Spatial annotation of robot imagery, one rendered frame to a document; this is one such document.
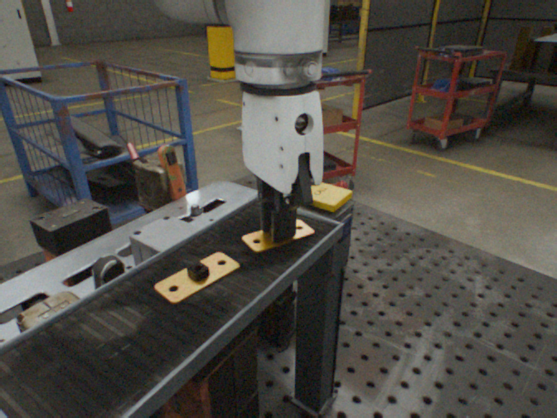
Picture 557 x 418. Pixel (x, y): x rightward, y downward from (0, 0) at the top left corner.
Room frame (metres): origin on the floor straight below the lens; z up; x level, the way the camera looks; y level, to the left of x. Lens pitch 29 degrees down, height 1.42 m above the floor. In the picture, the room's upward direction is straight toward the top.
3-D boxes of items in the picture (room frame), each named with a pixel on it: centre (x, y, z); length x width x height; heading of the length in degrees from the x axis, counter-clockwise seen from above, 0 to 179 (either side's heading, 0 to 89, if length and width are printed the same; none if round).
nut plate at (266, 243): (0.41, 0.00, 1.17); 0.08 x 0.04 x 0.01; 121
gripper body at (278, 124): (0.41, 0.00, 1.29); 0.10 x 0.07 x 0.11; 31
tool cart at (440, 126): (4.18, -1.77, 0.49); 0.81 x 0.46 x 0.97; 123
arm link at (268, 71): (0.41, 0.00, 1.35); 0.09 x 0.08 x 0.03; 31
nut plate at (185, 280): (0.33, 0.08, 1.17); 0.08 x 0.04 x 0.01; 136
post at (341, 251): (0.53, -0.07, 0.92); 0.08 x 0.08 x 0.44; 55
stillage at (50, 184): (2.76, 1.29, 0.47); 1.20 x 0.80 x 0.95; 46
